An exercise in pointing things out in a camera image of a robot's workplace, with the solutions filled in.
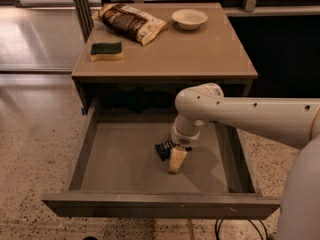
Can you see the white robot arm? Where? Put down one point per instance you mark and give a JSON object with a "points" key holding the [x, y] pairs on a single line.
{"points": [[294, 122]]}

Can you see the white ceramic bowl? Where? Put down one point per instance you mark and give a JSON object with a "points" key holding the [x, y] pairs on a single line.
{"points": [[189, 19]]}

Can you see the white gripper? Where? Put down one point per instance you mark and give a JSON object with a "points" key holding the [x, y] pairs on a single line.
{"points": [[183, 139]]}

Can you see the brown chip bag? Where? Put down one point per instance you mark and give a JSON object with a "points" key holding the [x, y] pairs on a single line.
{"points": [[134, 23]]}

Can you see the green yellow sponge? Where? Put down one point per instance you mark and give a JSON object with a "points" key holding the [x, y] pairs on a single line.
{"points": [[106, 51]]}

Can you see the dark blue rxbar wrapper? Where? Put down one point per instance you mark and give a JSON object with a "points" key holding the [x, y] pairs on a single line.
{"points": [[169, 149]]}

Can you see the grey cabinet counter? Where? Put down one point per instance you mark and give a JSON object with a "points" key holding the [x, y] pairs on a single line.
{"points": [[211, 52]]}

